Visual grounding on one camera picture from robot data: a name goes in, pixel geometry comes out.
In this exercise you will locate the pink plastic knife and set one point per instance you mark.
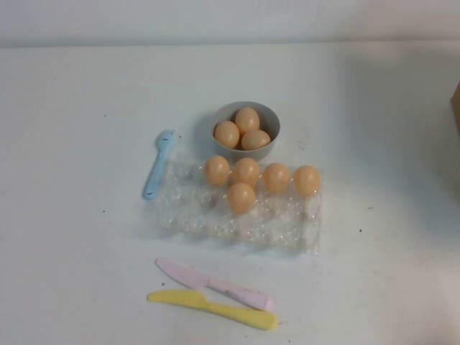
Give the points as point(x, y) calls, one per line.
point(201, 280)

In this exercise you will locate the yellow plastic knife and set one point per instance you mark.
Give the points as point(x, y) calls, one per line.
point(215, 309)

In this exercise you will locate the brown egg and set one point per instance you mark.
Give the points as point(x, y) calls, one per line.
point(256, 140)
point(226, 134)
point(247, 120)
point(246, 171)
point(276, 177)
point(307, 180)
point(241, 198)
point(217, 170)

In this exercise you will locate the clear plastic egg tray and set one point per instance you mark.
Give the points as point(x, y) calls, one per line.
point(266, 230)

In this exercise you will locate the grey round bowl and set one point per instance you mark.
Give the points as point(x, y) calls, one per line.
point(271, 118)

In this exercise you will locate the light blue plastic fork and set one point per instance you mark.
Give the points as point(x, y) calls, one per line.
point(155, 169)

